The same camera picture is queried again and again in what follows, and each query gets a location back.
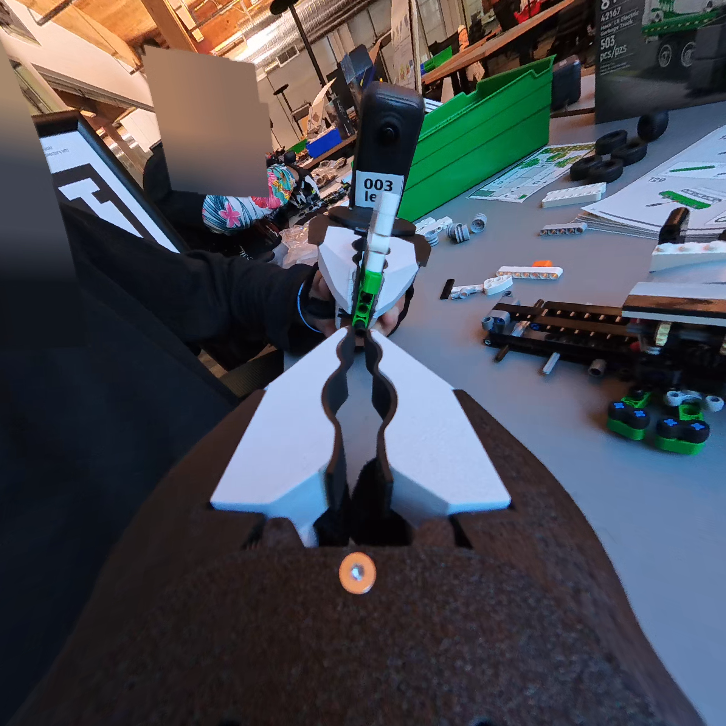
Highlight person's left hand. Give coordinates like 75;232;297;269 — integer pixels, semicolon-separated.
303;267;409;342

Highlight clear plastic bags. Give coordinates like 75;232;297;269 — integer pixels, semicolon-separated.
280;226;320;268

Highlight folded instruction sheet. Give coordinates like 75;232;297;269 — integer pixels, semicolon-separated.
467;144;596;204

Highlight dark blue box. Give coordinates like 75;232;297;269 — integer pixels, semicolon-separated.
339;45;388;110

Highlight instruction booklet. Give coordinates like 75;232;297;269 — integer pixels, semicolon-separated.
579;127;726;240

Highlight person's left forearm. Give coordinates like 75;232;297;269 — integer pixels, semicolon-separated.
62;201;318;364

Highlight dark printed cardboard box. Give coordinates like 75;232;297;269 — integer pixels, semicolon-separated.
594;0;726;124

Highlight green plastic bin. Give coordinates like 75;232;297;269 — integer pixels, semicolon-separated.
397;56;555;222

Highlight light grey lego liftarm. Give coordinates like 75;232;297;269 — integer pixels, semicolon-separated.
664;389;725;413

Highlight black cylindrical device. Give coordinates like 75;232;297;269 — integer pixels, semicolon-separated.
552;56;583;112

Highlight long wooden table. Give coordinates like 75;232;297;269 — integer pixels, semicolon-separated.
422;0;596;87

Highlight white lego beam orange pin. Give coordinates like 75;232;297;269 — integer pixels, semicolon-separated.
496;259;564;282

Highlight green black lego piece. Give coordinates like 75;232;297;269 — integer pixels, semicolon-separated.
655;404;711;455
606;391;653;441

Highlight black framed marker sign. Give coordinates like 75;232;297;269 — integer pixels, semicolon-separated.
33;110;191;255

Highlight black floor lamp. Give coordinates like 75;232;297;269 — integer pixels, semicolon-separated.
269;0;331;138

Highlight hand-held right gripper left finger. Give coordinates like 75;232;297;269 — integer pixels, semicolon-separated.
210;328;352;548

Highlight small blue bin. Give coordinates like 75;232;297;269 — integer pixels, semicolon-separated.
306;129;341;160

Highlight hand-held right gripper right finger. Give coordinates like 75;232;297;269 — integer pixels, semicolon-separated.
363;329;512;528

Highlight white lego connector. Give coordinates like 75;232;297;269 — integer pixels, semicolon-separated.
414;217;455;246

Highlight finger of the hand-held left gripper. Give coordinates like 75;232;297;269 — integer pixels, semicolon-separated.
373;235;423;316
316;227;365;315

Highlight lego truck model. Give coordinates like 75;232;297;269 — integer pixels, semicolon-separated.
482;207;726;392

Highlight green lego beam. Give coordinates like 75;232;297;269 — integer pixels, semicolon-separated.
351;268;388;331

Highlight white lego plate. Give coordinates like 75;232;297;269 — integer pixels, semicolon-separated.
541;183;607;209

